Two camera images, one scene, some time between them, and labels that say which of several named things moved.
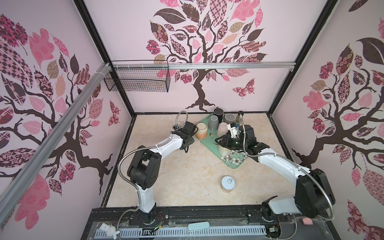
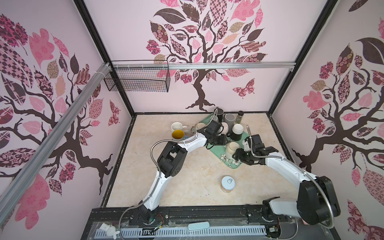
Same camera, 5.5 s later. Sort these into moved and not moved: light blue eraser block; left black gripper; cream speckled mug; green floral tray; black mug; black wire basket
Moved: cream speckled mug; left black gripper
Not moved: light blue eraser block; black wire basket; black mug; green floral tray
